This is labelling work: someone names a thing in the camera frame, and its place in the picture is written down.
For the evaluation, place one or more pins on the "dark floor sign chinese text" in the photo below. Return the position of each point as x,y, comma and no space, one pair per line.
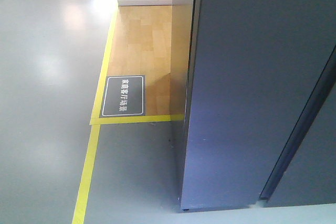
123,96

